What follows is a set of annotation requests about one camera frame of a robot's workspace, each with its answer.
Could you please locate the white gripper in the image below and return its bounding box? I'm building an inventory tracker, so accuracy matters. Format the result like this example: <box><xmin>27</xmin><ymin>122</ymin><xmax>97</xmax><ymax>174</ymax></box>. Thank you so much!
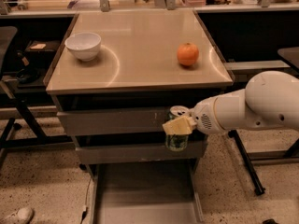
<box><xmin>163</xmin><ymin>97</ymin><xmax>223</xmax><ymax>135</ymax></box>

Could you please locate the green soda can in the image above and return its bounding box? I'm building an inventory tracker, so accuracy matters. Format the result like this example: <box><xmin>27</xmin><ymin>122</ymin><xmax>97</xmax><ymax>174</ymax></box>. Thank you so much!
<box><xmin>165</xmin><ymin>105</ymin><xmax>190</xmax><ymax>151</ymax></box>

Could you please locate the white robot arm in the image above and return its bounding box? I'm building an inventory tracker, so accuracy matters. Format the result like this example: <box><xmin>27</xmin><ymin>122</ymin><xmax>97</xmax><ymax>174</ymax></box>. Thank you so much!
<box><xmin>163</xmin><ymin>71</ymin><xmax>299</xmax><ymax>135</ymax></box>

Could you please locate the middle grey drawer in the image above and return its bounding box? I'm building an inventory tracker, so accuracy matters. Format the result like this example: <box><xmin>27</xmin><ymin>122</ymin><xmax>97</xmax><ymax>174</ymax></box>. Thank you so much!
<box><xmin>76</xmin><ymin>131</ymin><xmax>207</xmax><ymax>164</ymax></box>

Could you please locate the grey drawer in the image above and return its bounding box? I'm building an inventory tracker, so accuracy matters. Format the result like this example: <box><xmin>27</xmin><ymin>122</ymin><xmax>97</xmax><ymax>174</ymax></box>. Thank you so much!
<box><xmin>89</xmin><ymin>160</ymin><xmax>205</xmax><ymax>224</ymax></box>
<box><xmin>54</xmin><ymin>89</ymin><xmax>221</xmax><ymax>136</ymax></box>
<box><xmin>76</xmin><ymin>131</ymin><xmax>207</xmax><ymax>164</ymax></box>

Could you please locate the grey drawer cabinet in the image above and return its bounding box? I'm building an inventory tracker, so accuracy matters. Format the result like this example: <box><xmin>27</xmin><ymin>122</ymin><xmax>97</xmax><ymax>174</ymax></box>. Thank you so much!
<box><xmin>42</xmin><ymin>8</ymin><xmax>235</xmax><ymax>224</ymax></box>

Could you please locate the bottom grey drawer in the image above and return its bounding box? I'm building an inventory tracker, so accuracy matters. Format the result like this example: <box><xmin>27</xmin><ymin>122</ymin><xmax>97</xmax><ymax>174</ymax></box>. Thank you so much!
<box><xmin>89</xmin><ymin>160</ymin><xmax>205</xmax><ymax>224</ymax></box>

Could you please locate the top grey drawer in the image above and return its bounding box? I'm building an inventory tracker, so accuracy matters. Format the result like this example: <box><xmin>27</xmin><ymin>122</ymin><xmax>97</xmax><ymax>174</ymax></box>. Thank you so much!
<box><xmin>54</xmin><ymin>89</ymin><xmax>221</xmax><ymax>136</ymax></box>

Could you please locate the black table leg base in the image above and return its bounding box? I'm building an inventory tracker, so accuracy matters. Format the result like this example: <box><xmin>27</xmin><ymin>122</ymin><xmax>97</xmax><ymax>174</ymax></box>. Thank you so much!
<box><xmin>228</xmin><ymin>130</ymin><xmax>265</xmax><ymax>196</ymax></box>

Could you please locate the orange fruit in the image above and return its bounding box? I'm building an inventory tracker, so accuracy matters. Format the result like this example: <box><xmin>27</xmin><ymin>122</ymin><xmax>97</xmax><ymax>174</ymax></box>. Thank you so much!
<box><xmin>177</xmin><ymin>43</ymin><xmax>199</xmax><ymax>66</ymax></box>

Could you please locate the white ceramic bowl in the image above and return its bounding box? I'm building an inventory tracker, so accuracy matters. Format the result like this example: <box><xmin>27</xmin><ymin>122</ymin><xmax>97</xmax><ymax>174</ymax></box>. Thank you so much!
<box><xmin>64</xmin><ymin>32</ymin><xmax>102</xmax><ymax>62</ymax></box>

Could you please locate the black box with label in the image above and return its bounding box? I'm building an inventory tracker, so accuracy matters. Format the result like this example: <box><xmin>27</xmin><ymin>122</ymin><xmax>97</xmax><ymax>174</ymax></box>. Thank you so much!
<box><xmin>25</xmin><ymin>40</ymin><xmax>60</xmax><ymax>52</ymax></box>

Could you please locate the white shoe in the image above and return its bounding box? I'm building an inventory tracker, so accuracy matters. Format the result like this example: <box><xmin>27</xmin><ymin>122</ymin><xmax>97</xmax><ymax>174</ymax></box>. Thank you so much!
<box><xmin>0</xmin><ymin>207</ymin><xmax>35</xmax><ymax>224</ymax></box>

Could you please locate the white floor cable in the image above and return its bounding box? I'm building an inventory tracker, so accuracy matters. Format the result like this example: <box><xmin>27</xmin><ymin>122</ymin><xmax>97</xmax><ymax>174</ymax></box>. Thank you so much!
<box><xmin>79</xmin><ymin>175</ymin><xmax>93</xmax><ymax>224</ymax></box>

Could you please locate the black desk frame left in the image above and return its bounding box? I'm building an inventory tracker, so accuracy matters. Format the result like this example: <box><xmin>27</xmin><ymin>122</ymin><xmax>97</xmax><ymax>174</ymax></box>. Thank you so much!
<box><xmin>0</xmin><ymin>75</ymin><xmax>74</xmax><ymax>170</ymax></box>

